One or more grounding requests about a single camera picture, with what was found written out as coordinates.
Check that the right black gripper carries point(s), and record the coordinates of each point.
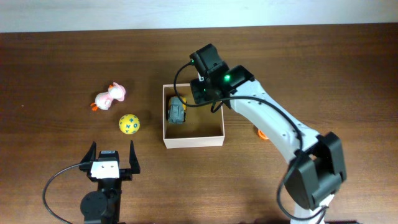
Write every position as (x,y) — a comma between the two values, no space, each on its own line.
(197,93)

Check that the yellow letter ball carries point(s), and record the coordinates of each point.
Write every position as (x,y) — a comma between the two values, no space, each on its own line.
(129,124)

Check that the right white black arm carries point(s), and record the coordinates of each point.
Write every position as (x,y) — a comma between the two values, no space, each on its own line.
(316,164)

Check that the orange round toy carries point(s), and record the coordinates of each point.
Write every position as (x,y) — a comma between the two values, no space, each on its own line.
(262,135)

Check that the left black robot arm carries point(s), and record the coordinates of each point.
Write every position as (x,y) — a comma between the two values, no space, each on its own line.
(102,206)

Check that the pink white toy duck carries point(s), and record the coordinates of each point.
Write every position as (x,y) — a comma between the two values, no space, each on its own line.
(104,100)

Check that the grey yellow toy truck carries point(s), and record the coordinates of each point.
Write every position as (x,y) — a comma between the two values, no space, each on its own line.
(176,113)

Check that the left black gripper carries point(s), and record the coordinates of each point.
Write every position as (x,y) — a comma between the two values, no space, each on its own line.
(127,173)

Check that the pink cardboard box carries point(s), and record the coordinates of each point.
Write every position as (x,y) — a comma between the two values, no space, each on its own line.
(201,129)

